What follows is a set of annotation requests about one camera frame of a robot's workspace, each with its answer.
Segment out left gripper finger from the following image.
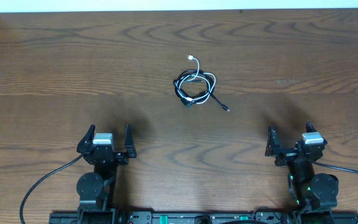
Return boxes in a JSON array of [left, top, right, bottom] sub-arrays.
[[124, 125, 137, 158], [76, 124, 96, 154]]

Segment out black usb cable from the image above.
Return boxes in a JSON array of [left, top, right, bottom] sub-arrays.
[[173, 68, 231, 112]]

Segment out white usb cable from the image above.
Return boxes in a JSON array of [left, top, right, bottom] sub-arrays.
[[177, 55, 217, 105]]

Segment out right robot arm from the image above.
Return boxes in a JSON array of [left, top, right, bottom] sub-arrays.
[[265, 121, 339, 223]]

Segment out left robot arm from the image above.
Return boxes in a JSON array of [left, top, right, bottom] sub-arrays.
[[76, 124, 137, 224]]

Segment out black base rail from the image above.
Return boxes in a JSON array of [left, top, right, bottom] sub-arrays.
[[48, 210, 358, 224]]

